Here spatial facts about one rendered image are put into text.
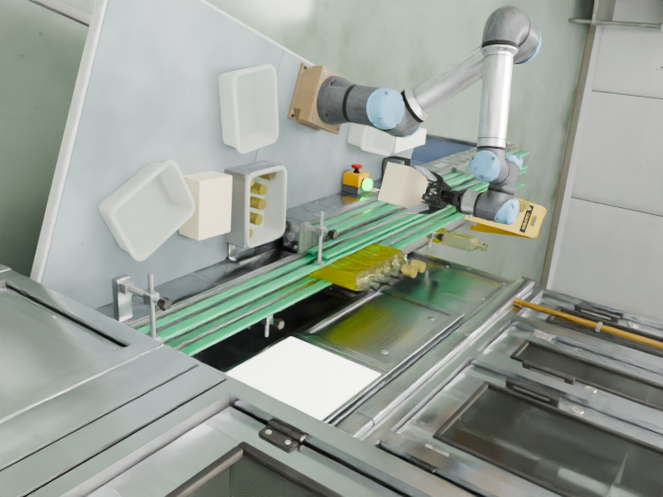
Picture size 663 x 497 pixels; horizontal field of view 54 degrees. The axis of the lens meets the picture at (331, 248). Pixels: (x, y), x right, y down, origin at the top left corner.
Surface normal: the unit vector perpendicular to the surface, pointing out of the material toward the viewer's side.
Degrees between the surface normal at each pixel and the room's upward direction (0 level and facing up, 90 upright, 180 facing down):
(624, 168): 90
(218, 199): 0
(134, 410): 90
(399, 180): 90
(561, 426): 90
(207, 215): 0
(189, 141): 0
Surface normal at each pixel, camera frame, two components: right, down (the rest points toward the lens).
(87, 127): 0.81, 0.25
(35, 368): 0.06, -0.94
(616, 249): -0.58, 0.25
